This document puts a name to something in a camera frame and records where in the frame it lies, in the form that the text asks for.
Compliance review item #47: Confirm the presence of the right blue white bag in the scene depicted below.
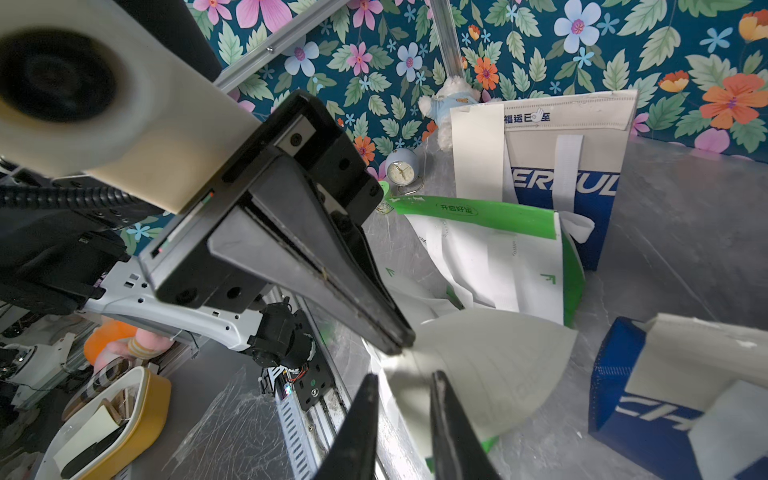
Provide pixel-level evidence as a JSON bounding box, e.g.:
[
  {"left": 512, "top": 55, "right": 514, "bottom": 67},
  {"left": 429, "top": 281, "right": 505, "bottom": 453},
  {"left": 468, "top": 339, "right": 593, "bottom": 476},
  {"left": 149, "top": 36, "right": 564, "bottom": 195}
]
[{"left": 589, "top": 314, "right": 767, "bottom": 479}]

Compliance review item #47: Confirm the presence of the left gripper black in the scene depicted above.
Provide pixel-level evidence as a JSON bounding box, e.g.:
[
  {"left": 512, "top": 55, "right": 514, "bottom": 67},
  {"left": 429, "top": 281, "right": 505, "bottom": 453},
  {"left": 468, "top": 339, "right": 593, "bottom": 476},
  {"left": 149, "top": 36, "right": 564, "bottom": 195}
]
[{"left": 140, "top": 90, "right": 415, "bottom": 355}]

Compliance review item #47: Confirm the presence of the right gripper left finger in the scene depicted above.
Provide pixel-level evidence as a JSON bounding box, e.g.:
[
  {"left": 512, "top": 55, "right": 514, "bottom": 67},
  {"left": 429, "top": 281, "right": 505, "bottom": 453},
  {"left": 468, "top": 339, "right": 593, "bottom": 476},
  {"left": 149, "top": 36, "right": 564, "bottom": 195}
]
[{"left": 314, "top": 373, "right": 379, "bottom": 480}]

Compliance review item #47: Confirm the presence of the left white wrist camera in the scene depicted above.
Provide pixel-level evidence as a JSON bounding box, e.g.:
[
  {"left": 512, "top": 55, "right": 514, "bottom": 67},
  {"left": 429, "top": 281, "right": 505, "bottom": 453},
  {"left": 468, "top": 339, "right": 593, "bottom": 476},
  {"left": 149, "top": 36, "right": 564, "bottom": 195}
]
[{"left": 1, "top": 1, "right": 258, "bottom": 213}]

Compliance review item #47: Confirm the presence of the blue white bag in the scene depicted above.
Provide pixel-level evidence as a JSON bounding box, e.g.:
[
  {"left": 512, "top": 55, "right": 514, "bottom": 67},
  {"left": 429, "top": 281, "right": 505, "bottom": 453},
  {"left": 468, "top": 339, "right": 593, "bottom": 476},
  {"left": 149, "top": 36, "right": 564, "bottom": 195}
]
[
  {"left": 589, "top": 314, "right": 767, "bottom": 479},
  {"left": 449, "top": 89, "right": 640, "bottom": 271}
]

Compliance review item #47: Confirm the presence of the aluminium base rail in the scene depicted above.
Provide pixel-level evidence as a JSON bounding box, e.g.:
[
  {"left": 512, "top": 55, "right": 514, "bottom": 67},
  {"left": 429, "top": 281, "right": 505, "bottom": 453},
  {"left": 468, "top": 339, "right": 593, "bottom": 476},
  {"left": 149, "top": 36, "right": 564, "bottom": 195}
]
[{"left": 265, "top": 288, "right": 350, "bottom": 479}]

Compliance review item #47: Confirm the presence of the white blue plush bear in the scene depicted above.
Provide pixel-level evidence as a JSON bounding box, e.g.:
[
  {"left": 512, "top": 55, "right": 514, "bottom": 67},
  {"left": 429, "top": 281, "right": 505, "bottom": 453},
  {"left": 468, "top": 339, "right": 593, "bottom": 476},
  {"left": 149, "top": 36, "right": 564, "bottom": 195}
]
[{"left": 418, "top": 76, "right": 481, "bottom": 151}]

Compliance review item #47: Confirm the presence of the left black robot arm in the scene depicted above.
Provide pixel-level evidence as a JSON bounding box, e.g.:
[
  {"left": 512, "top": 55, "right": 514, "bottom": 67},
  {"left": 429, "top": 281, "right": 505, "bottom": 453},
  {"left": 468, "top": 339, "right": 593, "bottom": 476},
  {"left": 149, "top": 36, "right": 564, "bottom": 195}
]
[{"left": 1, "top": 1, "right": 415, "bottom": 367}]

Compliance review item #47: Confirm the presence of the rear blue white bag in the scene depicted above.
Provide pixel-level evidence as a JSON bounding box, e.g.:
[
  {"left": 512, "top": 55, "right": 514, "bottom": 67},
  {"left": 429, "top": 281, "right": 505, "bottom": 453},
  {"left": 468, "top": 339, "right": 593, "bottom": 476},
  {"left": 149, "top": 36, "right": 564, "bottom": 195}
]
[{"left": 449, "top": 89, "right": 640, "bottom": 271}]

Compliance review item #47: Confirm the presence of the middle green white bag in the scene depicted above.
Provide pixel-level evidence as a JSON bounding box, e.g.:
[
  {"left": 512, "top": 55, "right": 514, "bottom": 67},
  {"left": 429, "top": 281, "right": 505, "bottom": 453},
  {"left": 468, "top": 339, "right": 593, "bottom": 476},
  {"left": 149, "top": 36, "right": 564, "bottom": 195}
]
[{"left": 390, "top": 195, "right": 585, "bottom": 327}]

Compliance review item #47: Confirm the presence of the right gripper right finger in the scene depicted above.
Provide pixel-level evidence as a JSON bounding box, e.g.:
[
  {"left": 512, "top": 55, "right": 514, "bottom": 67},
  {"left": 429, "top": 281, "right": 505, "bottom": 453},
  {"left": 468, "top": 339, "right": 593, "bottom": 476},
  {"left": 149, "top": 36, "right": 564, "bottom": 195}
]
[{"left": 430, "top": 370, "right": 500, "bottom": 479}]

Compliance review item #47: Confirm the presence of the yellow white tray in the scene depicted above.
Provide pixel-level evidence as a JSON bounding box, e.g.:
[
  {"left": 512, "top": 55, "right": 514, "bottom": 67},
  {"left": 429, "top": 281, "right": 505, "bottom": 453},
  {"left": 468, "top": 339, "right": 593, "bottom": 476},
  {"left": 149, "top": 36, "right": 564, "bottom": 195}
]
[{"left": 36, "top": 367, "right": 172, "bottom": 479}]

